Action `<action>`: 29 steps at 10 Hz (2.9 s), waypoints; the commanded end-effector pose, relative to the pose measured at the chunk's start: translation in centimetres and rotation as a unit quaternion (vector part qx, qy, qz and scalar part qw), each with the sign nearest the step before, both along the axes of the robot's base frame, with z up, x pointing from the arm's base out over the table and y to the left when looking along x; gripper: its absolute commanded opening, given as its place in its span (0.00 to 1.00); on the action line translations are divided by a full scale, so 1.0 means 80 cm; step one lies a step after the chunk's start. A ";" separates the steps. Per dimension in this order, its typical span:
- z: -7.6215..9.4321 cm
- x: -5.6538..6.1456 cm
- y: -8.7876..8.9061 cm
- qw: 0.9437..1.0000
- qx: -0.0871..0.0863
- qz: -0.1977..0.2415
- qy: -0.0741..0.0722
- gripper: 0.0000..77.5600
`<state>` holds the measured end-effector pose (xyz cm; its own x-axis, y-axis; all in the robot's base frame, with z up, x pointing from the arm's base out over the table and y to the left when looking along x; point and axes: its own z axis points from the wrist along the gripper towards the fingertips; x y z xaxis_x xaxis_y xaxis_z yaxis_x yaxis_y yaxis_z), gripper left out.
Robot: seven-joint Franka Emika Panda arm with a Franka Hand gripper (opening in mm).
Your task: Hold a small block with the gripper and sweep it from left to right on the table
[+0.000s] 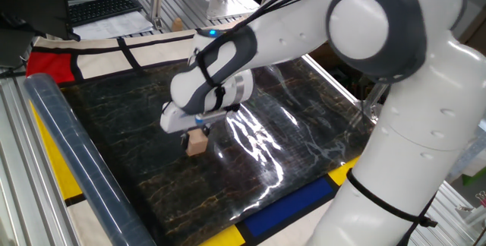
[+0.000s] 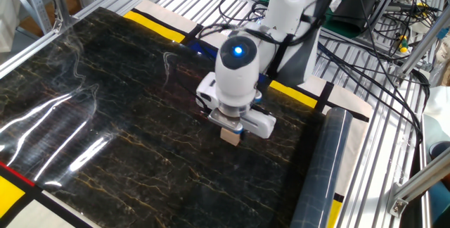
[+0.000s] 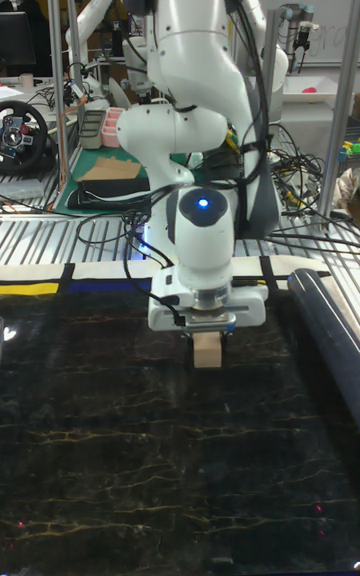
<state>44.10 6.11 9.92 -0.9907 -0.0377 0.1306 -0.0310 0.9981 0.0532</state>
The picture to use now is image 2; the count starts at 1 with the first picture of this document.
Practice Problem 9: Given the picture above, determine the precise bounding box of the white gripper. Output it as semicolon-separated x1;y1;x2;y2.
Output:
195;72;278;141

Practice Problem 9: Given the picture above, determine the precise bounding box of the small wooden cube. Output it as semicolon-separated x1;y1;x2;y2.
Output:
219;126;242;147

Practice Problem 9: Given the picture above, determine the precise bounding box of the black marble pattern sheet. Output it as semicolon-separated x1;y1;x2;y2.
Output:
0;6;354;228

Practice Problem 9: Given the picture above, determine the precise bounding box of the black pouch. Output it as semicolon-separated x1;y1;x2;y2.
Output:
332;0;390;34

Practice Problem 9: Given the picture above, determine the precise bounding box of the yellow green screwdriver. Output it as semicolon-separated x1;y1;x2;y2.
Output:
397;34;410;54

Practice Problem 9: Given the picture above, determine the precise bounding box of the teal bin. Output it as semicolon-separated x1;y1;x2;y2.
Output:
427;140;450;224

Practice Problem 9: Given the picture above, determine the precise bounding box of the perforated grey steel upright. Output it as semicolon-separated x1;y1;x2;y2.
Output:
13;0;53;34

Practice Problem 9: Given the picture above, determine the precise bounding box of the silver wrist camera blue end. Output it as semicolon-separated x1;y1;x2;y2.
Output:
207;108;244;135

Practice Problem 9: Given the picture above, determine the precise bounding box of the black coiled cable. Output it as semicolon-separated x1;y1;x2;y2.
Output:
217;0;270;28

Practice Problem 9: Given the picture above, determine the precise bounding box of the thick black cable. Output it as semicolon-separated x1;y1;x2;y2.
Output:
316;41;432;186

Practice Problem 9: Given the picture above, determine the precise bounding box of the tangled black cable heap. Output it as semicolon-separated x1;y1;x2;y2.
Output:
365;0;440;51

